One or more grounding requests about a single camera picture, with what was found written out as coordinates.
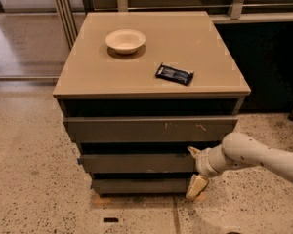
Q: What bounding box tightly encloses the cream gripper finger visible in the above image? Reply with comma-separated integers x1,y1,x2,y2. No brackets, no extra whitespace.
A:
186,175,209,200
187,146,200,159

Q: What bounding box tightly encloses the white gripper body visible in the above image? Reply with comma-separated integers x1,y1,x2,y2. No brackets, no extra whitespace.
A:
195,148,220,177

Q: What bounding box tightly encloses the grey drawer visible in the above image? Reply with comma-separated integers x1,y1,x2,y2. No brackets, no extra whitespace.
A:
78,154,196,174
63,116,238,143
92,178,190,194

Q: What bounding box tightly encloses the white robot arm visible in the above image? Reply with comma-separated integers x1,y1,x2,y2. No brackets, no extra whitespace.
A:
186,132,293,200

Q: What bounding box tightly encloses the grey drawer cabinet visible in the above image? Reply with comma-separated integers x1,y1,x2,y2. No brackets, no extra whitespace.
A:
52,11,252,198

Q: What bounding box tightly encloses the grey bottom drawer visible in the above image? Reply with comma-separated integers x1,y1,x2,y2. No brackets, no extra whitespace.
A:
92,178,190,194

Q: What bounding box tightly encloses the grey top drawer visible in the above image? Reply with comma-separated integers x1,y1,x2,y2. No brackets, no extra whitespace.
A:
63,116,238,143

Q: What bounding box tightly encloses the black snack bar wrapper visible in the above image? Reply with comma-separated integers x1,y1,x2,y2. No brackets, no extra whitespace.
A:
155,63,194,86

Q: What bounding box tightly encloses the white ceramic bowl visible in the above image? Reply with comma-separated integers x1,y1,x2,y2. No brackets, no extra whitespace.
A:
105,29,146,55

